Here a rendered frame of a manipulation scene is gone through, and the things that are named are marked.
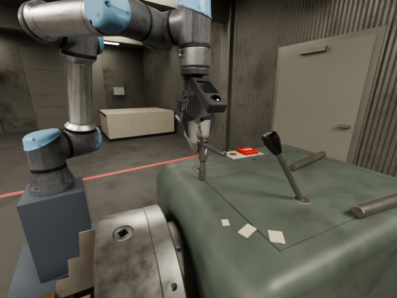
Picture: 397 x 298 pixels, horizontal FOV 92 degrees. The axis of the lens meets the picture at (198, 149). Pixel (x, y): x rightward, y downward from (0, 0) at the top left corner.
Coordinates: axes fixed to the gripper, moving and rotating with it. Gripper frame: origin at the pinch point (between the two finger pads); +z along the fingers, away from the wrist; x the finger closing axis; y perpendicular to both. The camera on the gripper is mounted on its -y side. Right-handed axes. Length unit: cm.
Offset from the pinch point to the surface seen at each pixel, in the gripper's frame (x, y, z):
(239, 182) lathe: -7.3, -9.2, 7.3
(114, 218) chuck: 22.1, -8.3, 9.5
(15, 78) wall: 324, 879, -55
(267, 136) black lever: -6.0, -18.3, -6.7
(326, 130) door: -257, 127, 39
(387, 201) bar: -26.0, -30.4, 5.2
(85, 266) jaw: 28.3, -9.1, 18.2
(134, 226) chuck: 18.6, -13.0, 9.0
